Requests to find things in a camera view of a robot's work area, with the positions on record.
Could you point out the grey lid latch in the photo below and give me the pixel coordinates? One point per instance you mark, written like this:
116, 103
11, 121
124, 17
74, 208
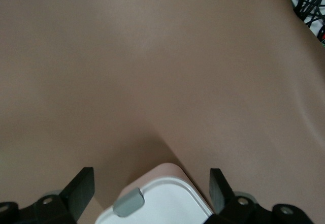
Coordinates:
128, 202

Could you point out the white lidded storage box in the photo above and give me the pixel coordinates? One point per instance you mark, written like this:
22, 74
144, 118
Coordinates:
172, 203

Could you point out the brown table mat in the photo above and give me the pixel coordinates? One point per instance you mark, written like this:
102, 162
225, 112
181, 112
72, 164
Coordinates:
152, 69

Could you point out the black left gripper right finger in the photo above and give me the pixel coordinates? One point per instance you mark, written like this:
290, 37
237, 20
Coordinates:
223, 196

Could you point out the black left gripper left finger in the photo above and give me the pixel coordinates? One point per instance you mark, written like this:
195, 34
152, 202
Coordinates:
76, 196

